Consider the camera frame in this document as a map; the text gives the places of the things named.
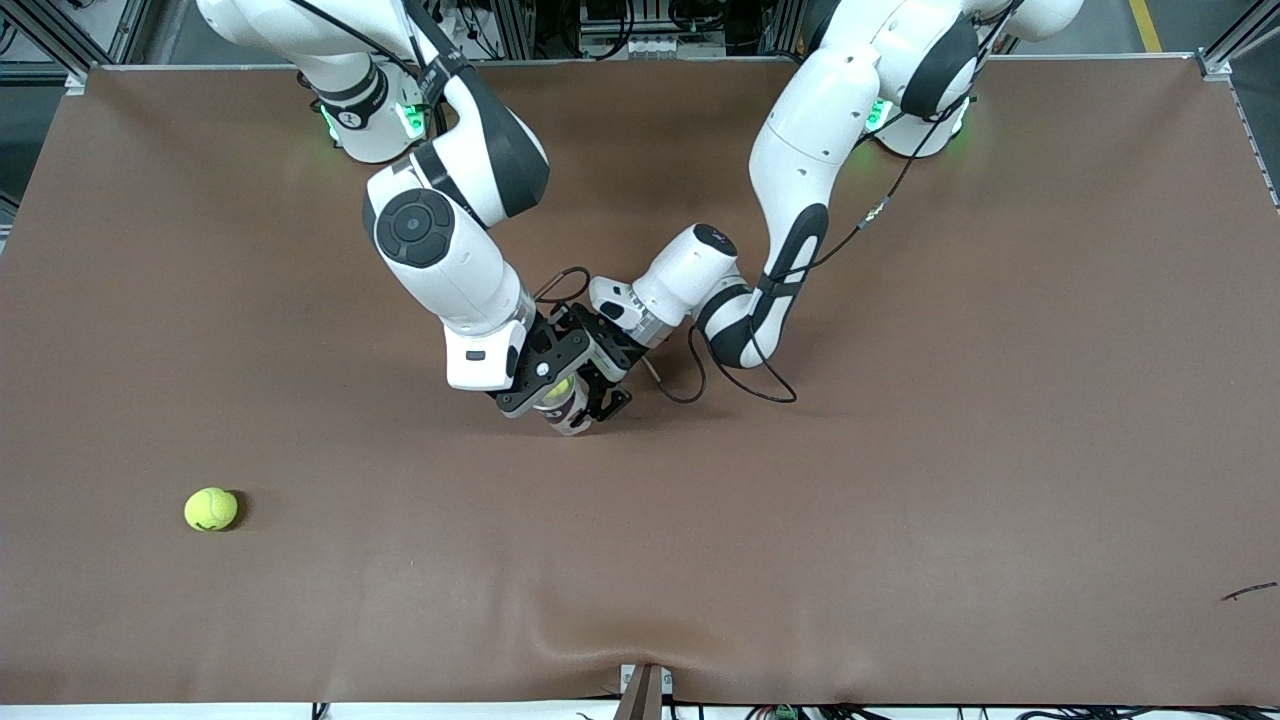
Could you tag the black electronics box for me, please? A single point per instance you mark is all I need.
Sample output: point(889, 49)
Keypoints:
point(620, 15)

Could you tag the white power strip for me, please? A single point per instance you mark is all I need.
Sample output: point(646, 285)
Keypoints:
point(655, 47)

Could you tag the thin dark stick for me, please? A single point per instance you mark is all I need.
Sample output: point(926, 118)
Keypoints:
point(1250, 591)

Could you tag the aluminium frame column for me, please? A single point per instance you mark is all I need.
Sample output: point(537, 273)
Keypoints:
point(515, 25)
point(780, 25)

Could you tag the clear Wilson tennis ball can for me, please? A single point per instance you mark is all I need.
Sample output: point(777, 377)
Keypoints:
point(570, 420)

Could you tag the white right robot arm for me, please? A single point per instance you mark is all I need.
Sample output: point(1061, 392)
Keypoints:
point(450, 250)

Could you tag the brown post with white bracket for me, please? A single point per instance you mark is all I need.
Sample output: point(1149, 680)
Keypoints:
point(645, 695)

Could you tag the power strip with black plugs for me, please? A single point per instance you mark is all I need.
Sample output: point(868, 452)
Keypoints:
point(455, 25)

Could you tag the brown table mat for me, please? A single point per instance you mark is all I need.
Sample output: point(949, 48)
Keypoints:
point(640, 550)

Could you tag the yellow-green tennis ball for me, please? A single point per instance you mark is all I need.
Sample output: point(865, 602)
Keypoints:
point(211, 509)
point(558, 392)

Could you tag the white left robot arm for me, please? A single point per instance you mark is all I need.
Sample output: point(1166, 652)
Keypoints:
point(810, 130)

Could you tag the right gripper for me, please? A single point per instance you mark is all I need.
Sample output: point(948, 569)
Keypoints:
point(541, 341)

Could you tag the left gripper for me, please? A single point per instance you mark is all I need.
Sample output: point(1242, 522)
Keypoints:
point(612, 352)

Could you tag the aluminium frame profile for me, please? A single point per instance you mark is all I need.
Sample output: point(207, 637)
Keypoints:
point(1225, 50)
point(60, 35)

